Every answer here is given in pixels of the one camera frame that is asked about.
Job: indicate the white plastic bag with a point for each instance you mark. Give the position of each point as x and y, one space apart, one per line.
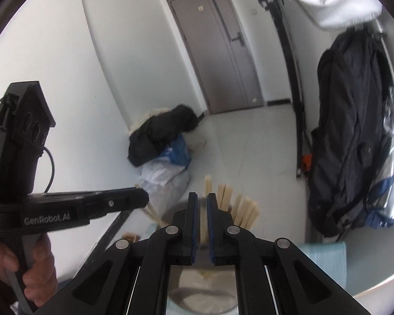
157 174

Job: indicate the small orange object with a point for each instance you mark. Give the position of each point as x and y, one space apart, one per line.
307 163

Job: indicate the person's left hand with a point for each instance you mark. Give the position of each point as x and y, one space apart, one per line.
42 269

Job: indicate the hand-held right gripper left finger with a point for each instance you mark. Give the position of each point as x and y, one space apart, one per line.
193 229

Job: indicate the black jacket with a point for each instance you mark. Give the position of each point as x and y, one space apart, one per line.
161 131

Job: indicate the black backpack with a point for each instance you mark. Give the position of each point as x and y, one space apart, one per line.
348 121

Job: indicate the white hanging bag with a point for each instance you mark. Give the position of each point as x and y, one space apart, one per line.
331 3

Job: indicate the wooden chopstick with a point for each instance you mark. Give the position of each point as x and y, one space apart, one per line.
152 213
208 183

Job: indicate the grey door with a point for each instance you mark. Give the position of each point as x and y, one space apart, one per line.
216 55

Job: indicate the bundle of wooden chopsticks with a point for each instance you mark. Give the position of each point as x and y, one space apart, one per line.
246 213

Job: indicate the white utensil holder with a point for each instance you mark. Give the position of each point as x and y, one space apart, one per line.
200 288

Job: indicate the teal checked tablecloth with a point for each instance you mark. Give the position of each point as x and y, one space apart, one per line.
321 262

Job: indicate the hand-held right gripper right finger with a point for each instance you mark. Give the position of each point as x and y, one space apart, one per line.
211 229

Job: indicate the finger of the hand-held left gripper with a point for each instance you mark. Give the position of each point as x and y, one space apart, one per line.
128 198

